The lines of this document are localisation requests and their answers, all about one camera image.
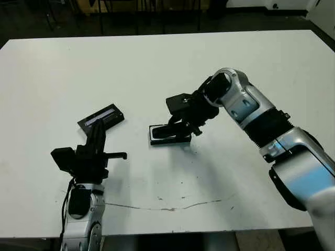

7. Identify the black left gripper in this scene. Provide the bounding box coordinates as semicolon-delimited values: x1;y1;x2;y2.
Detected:
73;119;128;184

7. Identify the black metal chair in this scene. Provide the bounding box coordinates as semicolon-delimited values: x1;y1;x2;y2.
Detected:
98;0;139;35
44;0;79;32

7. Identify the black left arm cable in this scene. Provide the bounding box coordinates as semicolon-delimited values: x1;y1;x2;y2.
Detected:
59;177;78;236

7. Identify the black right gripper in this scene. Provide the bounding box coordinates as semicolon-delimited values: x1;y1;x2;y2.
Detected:
157;88;220;139

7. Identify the black box with white inlay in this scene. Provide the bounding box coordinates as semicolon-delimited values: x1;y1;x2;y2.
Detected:
149;124;192;147

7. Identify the black phone-like camera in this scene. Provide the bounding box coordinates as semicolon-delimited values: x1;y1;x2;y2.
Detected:
151;127;184;141

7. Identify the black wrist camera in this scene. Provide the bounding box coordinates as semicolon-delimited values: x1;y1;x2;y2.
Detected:
50;147;77;174
165;93;195;116

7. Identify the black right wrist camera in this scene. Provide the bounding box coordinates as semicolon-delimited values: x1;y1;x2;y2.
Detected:
165;93;195;116

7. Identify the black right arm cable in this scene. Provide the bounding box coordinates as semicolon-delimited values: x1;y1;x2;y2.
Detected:
198;75;218;105

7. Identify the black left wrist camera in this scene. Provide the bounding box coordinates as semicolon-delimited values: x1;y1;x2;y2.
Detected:
50;147;77;174

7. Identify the black box lid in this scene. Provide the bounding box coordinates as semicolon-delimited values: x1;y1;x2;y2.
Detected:
77;104;126;135

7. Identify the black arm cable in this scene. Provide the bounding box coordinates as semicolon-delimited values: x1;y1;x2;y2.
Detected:
198;75;218;105
59;177;78;236

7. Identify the black trash bin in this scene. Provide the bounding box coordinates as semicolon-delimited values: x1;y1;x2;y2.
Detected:
209;0;230;19

